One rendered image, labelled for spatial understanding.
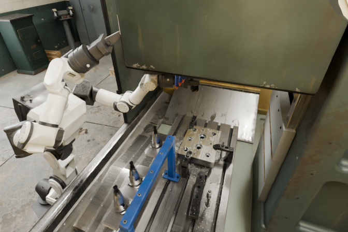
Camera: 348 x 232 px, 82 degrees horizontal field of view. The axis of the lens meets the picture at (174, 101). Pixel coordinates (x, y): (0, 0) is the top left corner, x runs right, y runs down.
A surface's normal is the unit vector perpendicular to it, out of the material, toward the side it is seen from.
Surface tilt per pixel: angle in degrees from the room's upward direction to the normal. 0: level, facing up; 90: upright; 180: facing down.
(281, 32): 90
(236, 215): 0
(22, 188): 0
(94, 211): 8
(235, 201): 0
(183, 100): 24
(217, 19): 90
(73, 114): 69
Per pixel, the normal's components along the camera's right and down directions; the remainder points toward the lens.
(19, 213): -0.02, -0.83
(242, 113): -0.15, -0.54
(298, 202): -0.34, 0.53
